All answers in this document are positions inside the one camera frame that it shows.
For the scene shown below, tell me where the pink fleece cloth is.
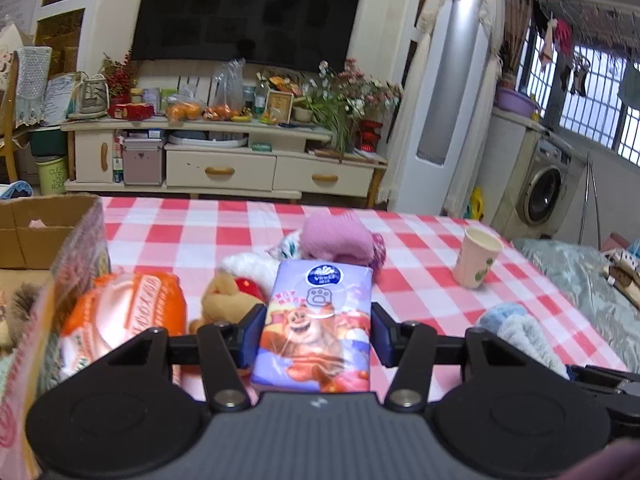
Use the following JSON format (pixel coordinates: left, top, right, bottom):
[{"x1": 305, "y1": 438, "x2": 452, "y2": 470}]
[{"x1": 299, "y1": 214, "x2": 374, "y2": 266}]

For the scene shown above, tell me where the cream TV cabinet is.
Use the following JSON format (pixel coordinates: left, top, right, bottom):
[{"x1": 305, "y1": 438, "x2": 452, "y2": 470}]
[{"x1": 61, "y1": 118, "x2": 387, "y2": 207}]

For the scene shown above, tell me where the white fluffy plush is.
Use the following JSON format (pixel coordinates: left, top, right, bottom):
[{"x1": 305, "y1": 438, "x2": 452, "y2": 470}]
[{"x1": 218, "y1": 252, "x2": 280, "y2": 296}]

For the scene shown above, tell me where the white paper cup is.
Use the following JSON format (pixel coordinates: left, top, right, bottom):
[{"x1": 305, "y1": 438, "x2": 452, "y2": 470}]
[{"x1": 452, "y1": 226, "x2": 503, "y2": 289}]

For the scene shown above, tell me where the bag of oranges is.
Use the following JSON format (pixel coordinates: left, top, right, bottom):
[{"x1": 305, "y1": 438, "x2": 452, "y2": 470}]
[{"x1": 165, "y1": 102, "x2": 203, "y2": 122}]

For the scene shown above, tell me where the cardboard box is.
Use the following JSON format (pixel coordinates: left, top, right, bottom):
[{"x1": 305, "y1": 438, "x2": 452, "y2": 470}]
[{"x1": 0, "y1": 193, "x2": 113, "y2": 480}]

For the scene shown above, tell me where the floral white cloth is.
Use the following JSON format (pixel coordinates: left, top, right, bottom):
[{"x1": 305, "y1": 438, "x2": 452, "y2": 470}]
[{"x1": 268, "y1": 230, "x2": 302, "y2": 261}]

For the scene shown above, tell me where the wooden chair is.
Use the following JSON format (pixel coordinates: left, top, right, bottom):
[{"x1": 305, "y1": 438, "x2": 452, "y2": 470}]
[{"x1": 1, "y1": 52, "x2": 28, "y2": 183}]

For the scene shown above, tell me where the grey blue scrunchie towel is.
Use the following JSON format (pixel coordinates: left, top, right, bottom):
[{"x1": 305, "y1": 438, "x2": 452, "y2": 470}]
[{"x1": 475, "y1": 302, "x2": 568, "y2": 379}]

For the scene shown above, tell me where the potted flower plant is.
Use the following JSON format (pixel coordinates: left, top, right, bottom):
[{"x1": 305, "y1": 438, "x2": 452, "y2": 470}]
[{"x1": 294, "y1": 58, "x2": 404, "y2": 157}]

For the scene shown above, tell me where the brown plush bear toy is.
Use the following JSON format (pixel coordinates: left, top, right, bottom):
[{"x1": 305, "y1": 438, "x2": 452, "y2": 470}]
[{"x1": 189, "y1": 271, "x2": 265, "y2": 334}]

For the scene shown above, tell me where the green trash bin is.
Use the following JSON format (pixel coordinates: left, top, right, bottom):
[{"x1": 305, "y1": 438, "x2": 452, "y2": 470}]
[{"x1": 36, "y1": 156, "x2": 68, "y2": 195}]

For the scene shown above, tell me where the framed picture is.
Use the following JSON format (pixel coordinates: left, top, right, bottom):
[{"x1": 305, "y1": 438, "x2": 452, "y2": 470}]
[{"x1": 265, "y1": 90, "x2": 294, "y2": 124}]

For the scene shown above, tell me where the red checkered tablecloth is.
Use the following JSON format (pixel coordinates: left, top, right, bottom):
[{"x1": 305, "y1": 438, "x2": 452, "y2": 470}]
[{"x1": 102, "y1": 197, "x2": 625, "y2": 370}]

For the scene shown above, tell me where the pink storage box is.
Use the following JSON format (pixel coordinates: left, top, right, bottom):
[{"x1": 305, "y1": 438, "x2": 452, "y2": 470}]
[{"x1": 122, "y1": 138, "x2": 164, "y2": 185}]

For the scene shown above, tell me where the purple basin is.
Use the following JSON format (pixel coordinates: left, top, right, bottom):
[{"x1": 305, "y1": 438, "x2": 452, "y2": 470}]
[{"x1": 496, "y1": 87, "x2": 539, "y2": 118}]

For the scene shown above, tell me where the washing machine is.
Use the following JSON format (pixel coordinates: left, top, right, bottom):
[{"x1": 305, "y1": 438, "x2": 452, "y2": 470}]
[{"x1": 490, "y1": 129, "x2": 587, "y2": 240}]

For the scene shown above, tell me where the purple tissue pack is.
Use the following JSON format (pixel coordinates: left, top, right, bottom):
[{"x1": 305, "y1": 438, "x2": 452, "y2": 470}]
[{"x1": 250, "y1": 259, "x2": 372, "y2": 393}]

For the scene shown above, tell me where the black television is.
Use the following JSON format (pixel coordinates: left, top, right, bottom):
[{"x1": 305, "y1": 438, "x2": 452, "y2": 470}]
[{"x1": 131, "y1": 0, "x2": 359, "y2": 72}]

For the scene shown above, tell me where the white standing air conditioner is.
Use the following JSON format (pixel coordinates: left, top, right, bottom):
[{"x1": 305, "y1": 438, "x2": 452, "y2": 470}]
[{"x1": 378, "y1": 0, "x2": 506, "y2": 218}]

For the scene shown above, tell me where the orange plastic bag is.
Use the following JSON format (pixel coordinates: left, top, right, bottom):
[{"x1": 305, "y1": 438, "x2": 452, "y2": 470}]
[{"x1": 58, "y1": 271, "x2": 186, "y2": 380}]

